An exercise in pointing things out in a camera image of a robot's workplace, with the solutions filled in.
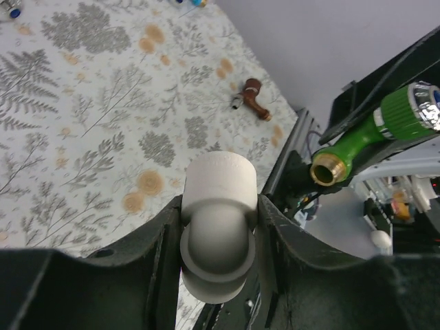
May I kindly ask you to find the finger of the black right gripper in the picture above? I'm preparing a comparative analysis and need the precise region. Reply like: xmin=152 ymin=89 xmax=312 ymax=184
xmin=318 ymin=28 xmax=439 ymax=162

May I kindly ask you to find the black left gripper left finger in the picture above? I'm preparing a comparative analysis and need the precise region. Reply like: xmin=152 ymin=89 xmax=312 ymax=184
xmin=1 ymin=197 xmax=182 ymax=329

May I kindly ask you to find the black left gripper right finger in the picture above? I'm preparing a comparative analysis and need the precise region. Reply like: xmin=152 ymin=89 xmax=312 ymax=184
xmin=257 ymin=196 xmax=439 ymax=329

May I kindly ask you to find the green faucet chrome knob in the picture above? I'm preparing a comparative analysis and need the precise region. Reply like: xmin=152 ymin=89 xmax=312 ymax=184
xmin=310 ymin=82 xmax=439 ymax=186

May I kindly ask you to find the white PVC elbow fitting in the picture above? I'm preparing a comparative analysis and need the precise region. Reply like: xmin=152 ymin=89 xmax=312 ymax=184
xmin=180 ymin=151 xmax=258 ymax=304

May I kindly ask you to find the white faucet with elbow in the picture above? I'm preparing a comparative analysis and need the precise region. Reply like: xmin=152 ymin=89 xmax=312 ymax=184
xmin=0 ymin=0 xmax=23 ymax=23

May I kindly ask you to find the brown faucet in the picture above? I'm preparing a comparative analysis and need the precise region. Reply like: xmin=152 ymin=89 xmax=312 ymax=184
xmin=231 ymin=78 xmax=272 ymax=121

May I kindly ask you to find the floral patterned table mat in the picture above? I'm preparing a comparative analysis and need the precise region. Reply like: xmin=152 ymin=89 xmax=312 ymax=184
xmin=1 ymin=1 xmax=298 ymax=329

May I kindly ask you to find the blue faucet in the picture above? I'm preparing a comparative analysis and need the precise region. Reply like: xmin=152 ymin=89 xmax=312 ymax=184
xmin=170 ymin=0 xmax=210 ymax=10

